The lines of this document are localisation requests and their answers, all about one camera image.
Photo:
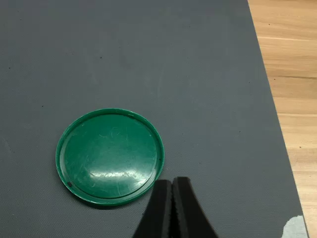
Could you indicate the white masking tape piece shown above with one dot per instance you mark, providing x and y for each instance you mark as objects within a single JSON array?
[{"x": 296, "y": 228}]

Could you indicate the dark grey table mat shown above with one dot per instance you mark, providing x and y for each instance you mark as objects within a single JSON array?
[{"x": 148, "y": 62}]

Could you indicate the round green plastic lid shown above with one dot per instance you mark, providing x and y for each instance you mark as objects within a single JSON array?
[{"x": 106, "y": 153}]

